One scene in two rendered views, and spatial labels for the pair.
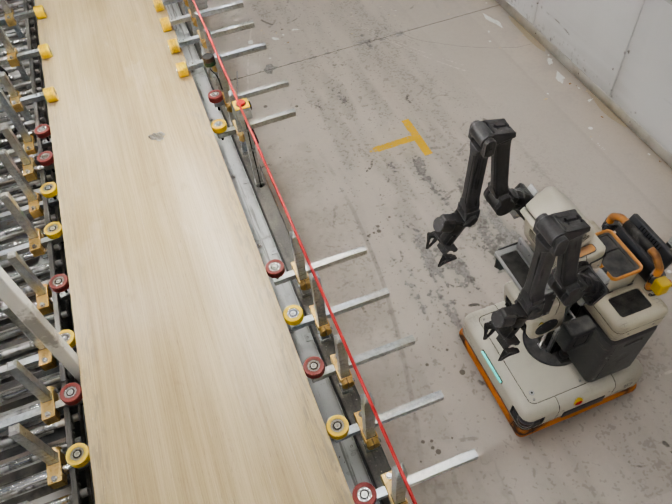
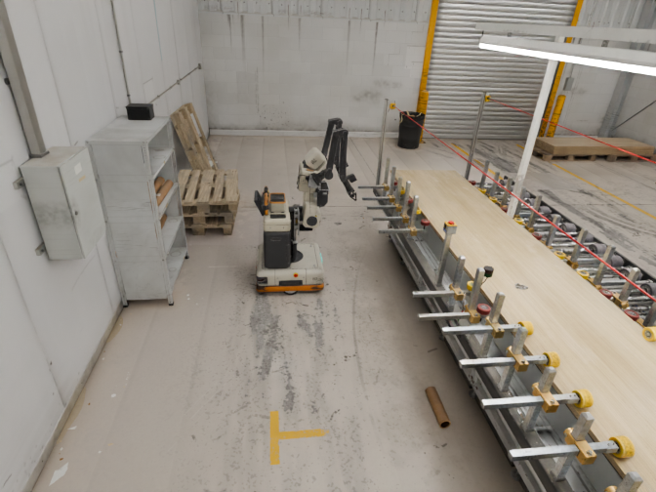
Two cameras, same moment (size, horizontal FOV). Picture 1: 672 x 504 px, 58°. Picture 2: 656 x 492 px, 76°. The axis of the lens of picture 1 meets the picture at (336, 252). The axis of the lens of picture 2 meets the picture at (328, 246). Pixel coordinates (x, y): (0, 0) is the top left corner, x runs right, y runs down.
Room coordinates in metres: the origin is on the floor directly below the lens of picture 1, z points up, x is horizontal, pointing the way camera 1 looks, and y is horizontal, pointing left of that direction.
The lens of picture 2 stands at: (4.96, -0.15, 2.45)
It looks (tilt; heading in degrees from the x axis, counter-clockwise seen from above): 29 degrees down; 187
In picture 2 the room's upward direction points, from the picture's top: 3 degrees clockwise
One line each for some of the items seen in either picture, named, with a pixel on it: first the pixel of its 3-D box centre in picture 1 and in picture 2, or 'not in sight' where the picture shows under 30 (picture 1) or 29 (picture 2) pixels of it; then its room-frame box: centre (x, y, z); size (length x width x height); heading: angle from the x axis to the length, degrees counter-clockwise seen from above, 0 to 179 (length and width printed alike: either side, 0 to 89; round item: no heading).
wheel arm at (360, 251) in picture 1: (320, 265); (402, 230); (1.58, 0.08, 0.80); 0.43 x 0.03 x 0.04; 106
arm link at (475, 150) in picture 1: (474, 177); (343, 154); (1.44, -0.51, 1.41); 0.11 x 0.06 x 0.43; 15
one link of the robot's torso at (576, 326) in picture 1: (546, 319); (306, 218); (1.25, -0.86, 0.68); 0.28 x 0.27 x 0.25; 16
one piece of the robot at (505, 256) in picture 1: (527, 276); (319, 190); (1.28, -0.73, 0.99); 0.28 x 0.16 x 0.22; 16
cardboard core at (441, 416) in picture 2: not in sight; (437, 406); (2.79, 0.42, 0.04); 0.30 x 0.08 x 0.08; 16
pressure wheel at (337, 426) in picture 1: (338, 430); not in sight; (0.80, 0.06, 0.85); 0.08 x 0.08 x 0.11
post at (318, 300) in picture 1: (320, 309); (405, 205); (1.27, 0.09, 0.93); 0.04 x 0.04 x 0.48; 16
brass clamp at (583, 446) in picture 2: not in sight; (578, 445); (3.70, 0.77, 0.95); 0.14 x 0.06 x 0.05; 16
